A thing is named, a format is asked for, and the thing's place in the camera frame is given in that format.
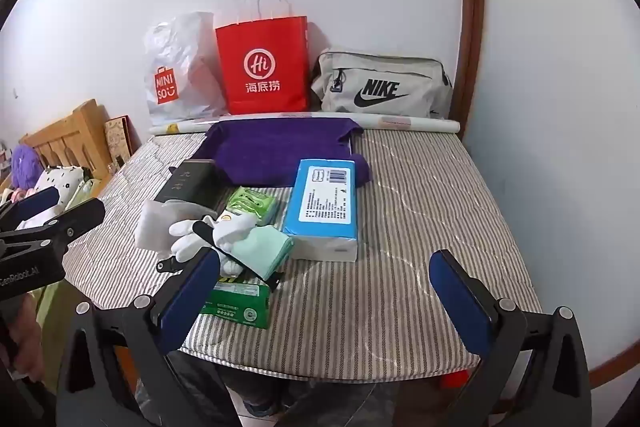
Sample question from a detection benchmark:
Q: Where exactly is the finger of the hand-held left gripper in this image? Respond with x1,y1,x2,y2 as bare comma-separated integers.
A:
0,198,106,258
0,187,60,233

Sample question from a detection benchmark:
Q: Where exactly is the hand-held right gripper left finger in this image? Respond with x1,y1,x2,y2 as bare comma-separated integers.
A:
55,247,226,427

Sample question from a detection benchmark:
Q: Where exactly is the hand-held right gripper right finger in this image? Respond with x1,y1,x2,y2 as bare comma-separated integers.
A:
429,249,593,427

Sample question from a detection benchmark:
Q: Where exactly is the dark green wipe packet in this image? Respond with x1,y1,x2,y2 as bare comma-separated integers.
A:
200,279,271,330

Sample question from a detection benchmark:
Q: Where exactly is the black watch strap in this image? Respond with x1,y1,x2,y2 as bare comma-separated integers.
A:
192,221,283,293

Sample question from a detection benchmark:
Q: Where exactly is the white cotton glove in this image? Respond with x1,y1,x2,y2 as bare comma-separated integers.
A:
169,213,258,278

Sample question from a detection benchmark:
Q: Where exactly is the green tissue pack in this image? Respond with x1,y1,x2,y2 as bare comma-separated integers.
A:
225,186,278,228

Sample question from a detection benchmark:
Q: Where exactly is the person's left hand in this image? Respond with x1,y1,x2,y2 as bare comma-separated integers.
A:
15,296,43,360

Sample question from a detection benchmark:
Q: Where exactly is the white spotted pillow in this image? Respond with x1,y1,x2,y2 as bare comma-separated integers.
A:
32,164,86,208

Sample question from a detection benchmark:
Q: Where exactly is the purple plush toy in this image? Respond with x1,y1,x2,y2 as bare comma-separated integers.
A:
9,144,43,192

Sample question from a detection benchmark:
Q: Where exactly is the striped mattress pad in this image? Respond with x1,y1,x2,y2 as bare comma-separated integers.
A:
62,127,546,380

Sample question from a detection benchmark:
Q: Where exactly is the wooden headboard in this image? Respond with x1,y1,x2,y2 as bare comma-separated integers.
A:
20,99,113,182

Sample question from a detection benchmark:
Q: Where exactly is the brown framed board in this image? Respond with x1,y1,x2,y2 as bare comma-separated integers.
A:
104,116,135,160

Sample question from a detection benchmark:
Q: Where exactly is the dark green box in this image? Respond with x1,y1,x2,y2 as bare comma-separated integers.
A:
154,158,231,215

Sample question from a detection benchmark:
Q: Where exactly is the blue tissue pack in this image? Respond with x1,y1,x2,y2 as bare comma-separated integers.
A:
281,158,361,263

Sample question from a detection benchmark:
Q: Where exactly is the purple towel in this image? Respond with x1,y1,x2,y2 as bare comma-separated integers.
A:
194,117,373,188

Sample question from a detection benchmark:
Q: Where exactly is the rolled printed paper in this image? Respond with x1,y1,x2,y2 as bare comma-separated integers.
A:
149,114,460,138

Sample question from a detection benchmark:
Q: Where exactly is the white plastic shopping bag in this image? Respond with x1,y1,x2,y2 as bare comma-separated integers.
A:
144,12,231,126

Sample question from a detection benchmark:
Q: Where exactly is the beige waist bag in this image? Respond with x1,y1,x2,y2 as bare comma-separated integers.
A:
311,47,453,120

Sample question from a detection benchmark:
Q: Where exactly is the red paper bag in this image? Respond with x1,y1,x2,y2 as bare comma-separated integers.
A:
215,0,311,115

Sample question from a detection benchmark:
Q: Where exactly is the brown wooden door frame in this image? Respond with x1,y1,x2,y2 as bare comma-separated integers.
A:
450,0,487,142

